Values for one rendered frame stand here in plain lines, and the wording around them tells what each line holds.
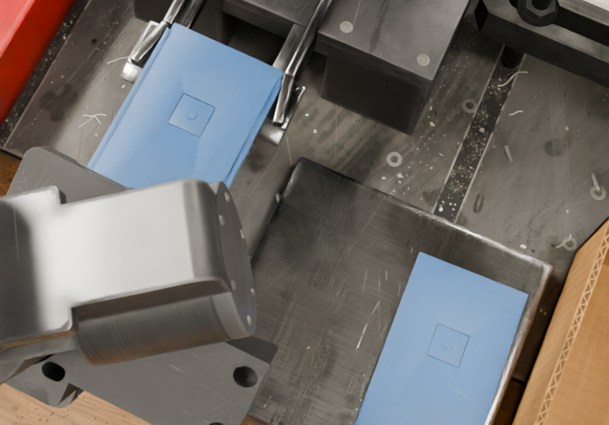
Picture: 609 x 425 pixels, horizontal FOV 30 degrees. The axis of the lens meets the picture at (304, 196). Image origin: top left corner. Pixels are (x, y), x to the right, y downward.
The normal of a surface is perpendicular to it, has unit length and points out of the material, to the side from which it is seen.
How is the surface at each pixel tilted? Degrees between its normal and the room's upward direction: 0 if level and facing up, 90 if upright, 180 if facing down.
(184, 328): 61
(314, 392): 0
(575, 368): 0
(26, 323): 13
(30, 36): 90
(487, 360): 0
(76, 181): 25
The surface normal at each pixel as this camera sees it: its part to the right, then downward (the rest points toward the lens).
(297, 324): 0.07, -0.33
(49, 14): 0.91, 0.40
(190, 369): -0.08, 0.06
